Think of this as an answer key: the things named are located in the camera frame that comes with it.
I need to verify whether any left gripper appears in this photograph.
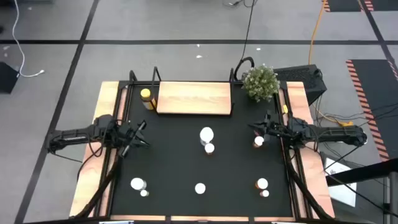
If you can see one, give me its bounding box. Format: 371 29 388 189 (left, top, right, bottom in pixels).
116 120 151 157

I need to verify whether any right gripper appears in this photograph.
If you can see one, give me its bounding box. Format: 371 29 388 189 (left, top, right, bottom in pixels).
248 111 292 140

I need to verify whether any brown bottle yellow cap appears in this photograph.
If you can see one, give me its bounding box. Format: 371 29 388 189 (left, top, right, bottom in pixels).
139 88 157 111

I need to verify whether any white aspirin bottle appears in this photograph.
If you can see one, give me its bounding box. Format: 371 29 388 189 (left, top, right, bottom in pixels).
130 177 147 191

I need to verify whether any white bottle purple label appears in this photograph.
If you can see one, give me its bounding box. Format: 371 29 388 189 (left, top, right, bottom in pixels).
199 126 215 146

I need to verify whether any potted green plant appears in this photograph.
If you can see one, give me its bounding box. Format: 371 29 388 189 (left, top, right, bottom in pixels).
241 63 280 103

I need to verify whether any black computer case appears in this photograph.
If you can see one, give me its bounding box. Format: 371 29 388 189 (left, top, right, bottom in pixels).
273 64 328 106

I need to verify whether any light wooden board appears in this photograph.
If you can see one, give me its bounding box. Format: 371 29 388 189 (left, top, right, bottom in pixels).
128 65 236 118

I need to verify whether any white paper sheet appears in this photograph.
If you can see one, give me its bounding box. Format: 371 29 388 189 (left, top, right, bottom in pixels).
323 157 358 208

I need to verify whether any black stand beam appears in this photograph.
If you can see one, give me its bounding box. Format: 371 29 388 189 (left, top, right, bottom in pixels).
325 157 398 187

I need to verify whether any black hazard-striped floor mat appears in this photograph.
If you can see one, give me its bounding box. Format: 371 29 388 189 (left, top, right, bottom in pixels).
322 0 363 13
345 58 398 162
363 0 398 12

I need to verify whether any black floor box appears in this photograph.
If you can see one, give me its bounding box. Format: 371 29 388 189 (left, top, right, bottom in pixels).
0 61 20 94

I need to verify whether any black aluminium table frame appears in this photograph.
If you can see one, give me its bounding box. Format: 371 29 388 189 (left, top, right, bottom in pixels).
70 70 335 224

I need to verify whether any black hanging cable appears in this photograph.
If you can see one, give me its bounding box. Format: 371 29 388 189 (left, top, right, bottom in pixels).
233 0 256 82

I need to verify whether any orange power cable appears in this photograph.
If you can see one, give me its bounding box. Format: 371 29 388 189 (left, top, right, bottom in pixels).
307 0 330 65

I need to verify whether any white floor cable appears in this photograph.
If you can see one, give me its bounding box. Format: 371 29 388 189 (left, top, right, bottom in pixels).
11 0 45 78

